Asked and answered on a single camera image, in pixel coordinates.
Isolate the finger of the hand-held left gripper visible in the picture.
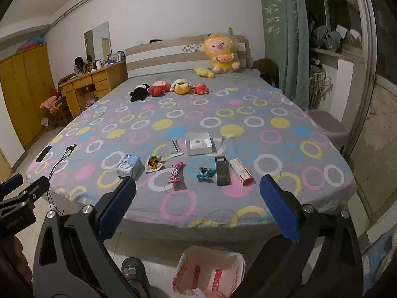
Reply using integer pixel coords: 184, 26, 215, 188
0, 174, 24, 195
6, 176, 50, 207

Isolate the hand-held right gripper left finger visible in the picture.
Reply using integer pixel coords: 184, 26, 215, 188
32, 176, 141, 298

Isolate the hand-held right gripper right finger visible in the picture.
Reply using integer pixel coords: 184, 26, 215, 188
260, 175, 364, 298

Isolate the blue tissue packet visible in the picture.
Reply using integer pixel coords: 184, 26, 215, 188
116, 155, 140, 179

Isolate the pink and white box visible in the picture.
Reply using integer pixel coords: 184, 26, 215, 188
229, 158, 253, 187

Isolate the orange snack wrapper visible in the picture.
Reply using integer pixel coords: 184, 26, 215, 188
145, 154, 163, 173

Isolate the red candy wrapper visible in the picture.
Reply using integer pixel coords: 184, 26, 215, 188
168, 161, 184, 184

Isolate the black slim box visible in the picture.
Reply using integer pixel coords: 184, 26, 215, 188
215, 156, 232, 186

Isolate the clear plastic packaging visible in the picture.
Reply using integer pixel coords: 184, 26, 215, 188
167, 139, 183, 156

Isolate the teal snack wrapper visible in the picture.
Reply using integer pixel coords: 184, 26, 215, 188
195, 167, 217, 181

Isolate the white red-print plastic bag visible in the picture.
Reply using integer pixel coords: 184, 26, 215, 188
172, 245, 246, 298

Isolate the white square box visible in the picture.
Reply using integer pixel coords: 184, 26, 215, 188
185, 132, 214, 156

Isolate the person's left hand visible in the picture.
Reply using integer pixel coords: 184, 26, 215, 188
0, 236, 33, 289

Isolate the black phone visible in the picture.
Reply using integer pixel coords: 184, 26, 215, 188
35, 146, 53, 162

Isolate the grey slipper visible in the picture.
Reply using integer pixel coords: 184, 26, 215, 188
121, 257, 150, 298

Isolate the wooden wardrobe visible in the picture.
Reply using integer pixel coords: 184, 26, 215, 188
0, 43, 56, 151

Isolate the wooden chair with clothes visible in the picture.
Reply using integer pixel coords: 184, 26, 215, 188
40, 87, 67, 129

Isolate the mauve stool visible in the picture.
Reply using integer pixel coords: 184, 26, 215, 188
302, 109, 348, 154

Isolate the black and white plush toy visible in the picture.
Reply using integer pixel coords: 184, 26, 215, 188
129, 84, 151, 102

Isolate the blue printed panel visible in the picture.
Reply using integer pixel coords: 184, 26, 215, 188
361, 230, 397, 289

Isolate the red round plush toy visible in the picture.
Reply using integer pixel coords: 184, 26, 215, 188
147, 81, 170, 97

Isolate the grey circle-print bedsheet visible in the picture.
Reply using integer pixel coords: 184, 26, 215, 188
26, 68, 357, 228

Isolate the wooden desk with drawers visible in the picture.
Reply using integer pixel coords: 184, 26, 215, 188
60, 60, 128, 118

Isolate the bunch of clothes hangers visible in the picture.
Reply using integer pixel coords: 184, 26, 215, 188
310, 68, 334, 109

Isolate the yellow bee plush toy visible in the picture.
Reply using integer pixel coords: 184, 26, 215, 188
170, 79, 191, 95

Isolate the brown furry plush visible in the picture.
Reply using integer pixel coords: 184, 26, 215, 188
252, 58, 280, 84

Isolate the cluster of desk items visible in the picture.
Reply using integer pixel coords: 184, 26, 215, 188
73, 51, 126, 76

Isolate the pink and blue cushion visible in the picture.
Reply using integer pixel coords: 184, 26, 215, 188
17, 36, 44, 52

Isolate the small yellow plush toy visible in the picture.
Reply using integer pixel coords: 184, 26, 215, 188
194, 67, 216, 79

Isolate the bed with striped headboard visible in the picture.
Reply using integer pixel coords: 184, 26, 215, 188
26, 34, 357, 243

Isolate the large yellow pig plush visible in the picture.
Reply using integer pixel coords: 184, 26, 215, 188
205, 34, 242, 73

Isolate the green leaf-print curtain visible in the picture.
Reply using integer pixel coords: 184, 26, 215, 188
257, 0, 311, 109

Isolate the pile of grey clothes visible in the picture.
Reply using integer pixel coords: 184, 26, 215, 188
310, 25, 362, 53

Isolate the black cable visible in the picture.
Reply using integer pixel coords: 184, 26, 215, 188
46, 144, 77, 212

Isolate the wall mirror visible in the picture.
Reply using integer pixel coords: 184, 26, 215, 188
84, 22, 112, 66

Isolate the white door frame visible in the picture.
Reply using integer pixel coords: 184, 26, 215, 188
336, 0, 383, 168

